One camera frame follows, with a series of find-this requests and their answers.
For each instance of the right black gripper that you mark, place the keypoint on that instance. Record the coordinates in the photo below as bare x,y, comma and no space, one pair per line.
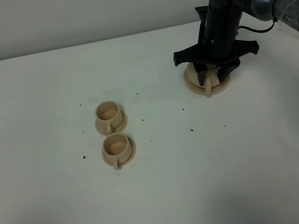
217,44

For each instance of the beige ceramic teapot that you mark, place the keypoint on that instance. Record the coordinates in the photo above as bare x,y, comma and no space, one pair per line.
207,80

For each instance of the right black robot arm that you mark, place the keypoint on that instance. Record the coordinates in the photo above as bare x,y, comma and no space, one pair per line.
285,11

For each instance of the beige teapot saucer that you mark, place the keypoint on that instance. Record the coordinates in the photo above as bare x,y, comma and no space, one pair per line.
218,88

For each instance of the far beige cup saucer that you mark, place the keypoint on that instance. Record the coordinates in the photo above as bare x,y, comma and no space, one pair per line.
110,126

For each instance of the beige cup saucer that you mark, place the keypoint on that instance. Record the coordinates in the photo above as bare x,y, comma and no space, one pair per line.
132,150
110,126

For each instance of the near beige cup saucer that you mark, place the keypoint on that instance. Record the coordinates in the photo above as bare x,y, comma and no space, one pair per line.
132,150

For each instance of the far beige teacup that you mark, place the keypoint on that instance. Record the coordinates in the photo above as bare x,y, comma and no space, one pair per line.
107,108

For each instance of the beige teacup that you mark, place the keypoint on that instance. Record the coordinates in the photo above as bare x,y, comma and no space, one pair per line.
107,108
115,147

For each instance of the near beige teacup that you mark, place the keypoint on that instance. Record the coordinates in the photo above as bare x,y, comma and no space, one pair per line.
115,147

